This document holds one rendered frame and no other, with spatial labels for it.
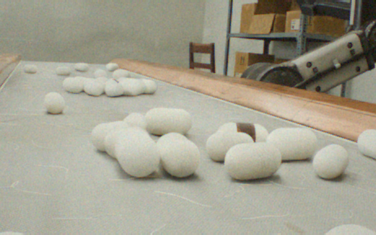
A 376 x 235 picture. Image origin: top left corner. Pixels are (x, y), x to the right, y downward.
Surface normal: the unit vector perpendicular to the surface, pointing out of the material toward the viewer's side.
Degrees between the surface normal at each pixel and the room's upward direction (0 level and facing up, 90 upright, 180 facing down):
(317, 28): 90
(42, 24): 89
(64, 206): 0
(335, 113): 45
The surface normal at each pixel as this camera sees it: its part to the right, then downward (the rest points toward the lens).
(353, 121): -0.61, -0.71
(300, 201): 0.07, -0.99
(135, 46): 0.37, 0.17
